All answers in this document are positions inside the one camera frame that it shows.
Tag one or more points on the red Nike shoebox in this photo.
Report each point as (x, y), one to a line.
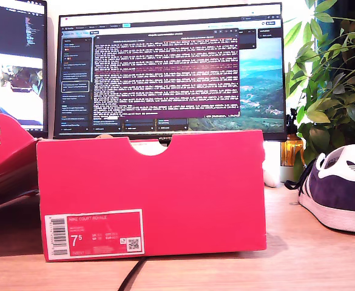
(165, 194)

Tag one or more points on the blue Adidas shoe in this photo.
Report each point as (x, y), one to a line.
(341, 188)

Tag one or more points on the red shoebox lid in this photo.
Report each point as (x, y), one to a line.
(7, 151)

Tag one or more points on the black Huawei monitor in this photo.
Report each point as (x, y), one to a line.
(165, 75)

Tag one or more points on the white game controller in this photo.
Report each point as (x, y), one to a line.
(271, 179)

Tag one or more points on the small white ceramic pot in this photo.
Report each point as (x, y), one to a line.
(288, 174)

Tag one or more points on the amber glass pump bottle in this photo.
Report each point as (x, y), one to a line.
(292, 148)

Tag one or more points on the green leafy houseplant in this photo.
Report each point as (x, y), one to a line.
(332, 100)

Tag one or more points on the black monitor with code editor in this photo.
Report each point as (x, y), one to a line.
(13, 30)

